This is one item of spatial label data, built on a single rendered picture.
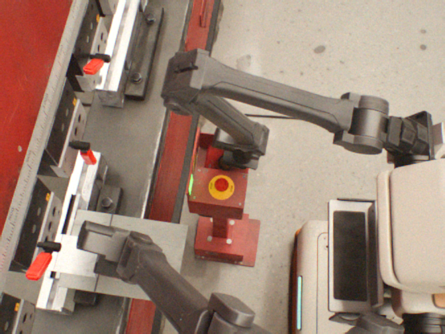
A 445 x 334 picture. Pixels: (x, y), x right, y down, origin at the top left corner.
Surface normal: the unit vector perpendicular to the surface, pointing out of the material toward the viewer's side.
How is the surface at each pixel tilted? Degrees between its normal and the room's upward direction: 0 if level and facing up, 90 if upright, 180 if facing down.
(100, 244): 32
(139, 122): 0
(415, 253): 42
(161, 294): 58
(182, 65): 50
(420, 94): 0
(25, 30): 90
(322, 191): 0
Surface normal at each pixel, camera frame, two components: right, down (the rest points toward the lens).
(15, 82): 0.99, 0.14
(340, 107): 0.28, -0.13
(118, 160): 0.00, -0.37
